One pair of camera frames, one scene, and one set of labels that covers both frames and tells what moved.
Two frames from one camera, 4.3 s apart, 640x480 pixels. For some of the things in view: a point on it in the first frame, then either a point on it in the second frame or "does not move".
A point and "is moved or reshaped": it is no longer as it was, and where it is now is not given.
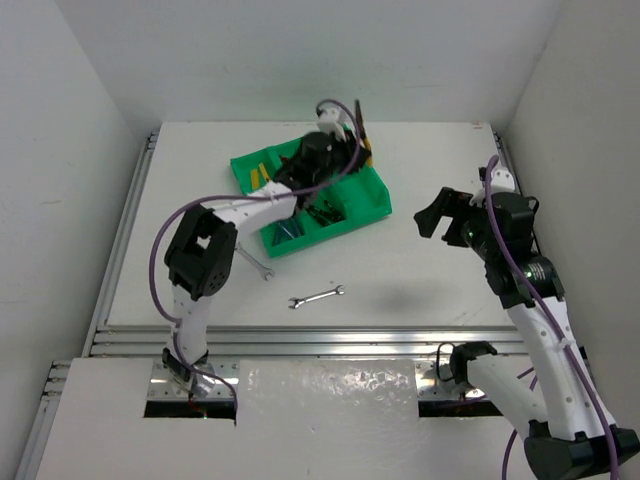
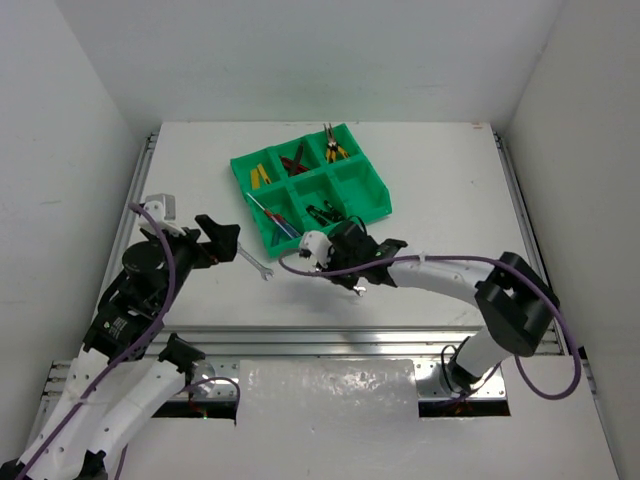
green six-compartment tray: x=351 y=200 does not move
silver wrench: x=263 y=270 does not move
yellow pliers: x=363 y=136 is moved or reshaped
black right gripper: x=449 y=202 -> x=349 y=282
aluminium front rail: x=310 y=340 does not move
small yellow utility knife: x=264 y=173 does not move
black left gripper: x=350 y=151 -> x=201 y=248
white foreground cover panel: x=295 y=419 does not move
